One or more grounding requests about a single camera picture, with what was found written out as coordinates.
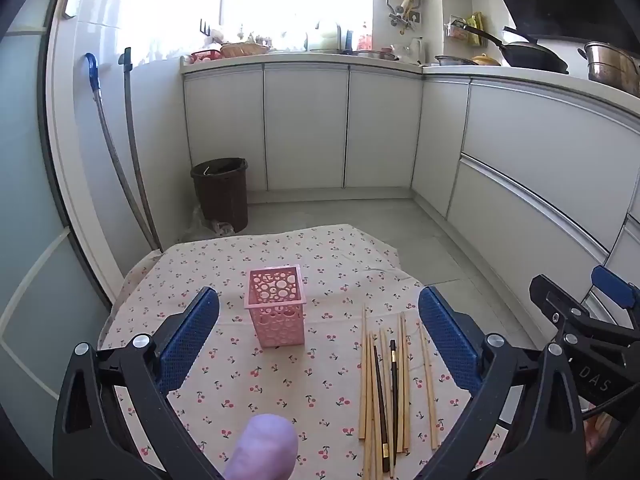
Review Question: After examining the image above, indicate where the white kettle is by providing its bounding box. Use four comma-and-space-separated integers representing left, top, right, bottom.
306, 21, 344, 52

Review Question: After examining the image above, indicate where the steel stock pot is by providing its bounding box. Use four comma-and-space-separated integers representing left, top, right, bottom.
578, 41, 640, 97

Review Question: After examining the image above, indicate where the frosted glass door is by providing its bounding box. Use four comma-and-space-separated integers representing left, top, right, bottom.
0, 0, 166, 480

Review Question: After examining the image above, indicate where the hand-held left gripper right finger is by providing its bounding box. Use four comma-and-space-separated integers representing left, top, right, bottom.
418, 286, 588, 480

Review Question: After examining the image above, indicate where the wicker basket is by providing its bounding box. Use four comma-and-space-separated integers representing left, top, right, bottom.
220, 42, 271, 59

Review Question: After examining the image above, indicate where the clear plastic bag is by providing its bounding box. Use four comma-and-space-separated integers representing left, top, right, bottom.
182, 205, 236, 243

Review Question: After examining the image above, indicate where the black chopstick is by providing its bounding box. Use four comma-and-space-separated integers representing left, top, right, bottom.
390, 340, 400, 467
371, 344, 391, 474

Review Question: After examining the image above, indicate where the brown trash bin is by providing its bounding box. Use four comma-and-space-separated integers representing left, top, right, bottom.
190, 158, 249, 233

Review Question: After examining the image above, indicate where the person's left hand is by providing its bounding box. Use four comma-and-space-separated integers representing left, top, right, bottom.
223, 414, 299, 480

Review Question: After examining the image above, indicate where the wall wire rack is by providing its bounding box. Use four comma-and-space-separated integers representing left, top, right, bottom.
445, 12, 484, 41

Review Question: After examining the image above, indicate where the black wok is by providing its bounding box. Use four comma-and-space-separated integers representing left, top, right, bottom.
462, 25, 570, 75

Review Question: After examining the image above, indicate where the pink perforated utensil holder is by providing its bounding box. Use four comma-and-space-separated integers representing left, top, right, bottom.
243, 265, 307, 348

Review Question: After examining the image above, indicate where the white cabinet drawer front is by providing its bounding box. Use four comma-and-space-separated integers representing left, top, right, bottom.
446, 156, 628, 281
460, 82, 640, 252

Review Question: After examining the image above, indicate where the white cabinet door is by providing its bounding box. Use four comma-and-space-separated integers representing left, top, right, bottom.
264, 63, 350, 190
411, 80, 471, 218
184, 67, 267, 192
345, 66, 423, 189

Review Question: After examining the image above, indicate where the bunch of wooden chopsticks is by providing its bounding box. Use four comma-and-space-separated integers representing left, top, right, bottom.
358, 307, 440, 480

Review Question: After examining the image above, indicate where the cherry print cloth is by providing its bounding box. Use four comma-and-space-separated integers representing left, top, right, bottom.
97, 224, 506, 480

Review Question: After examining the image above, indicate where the white kitchen countertop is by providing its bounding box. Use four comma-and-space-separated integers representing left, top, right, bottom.
181, 50, 640, 111

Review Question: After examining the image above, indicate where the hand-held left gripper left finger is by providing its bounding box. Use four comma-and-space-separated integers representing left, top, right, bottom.
52, 286, 236, 480

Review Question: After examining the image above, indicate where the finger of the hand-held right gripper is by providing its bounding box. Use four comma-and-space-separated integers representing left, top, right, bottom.
529, 274, 640, 361
591, 266, 640, 311

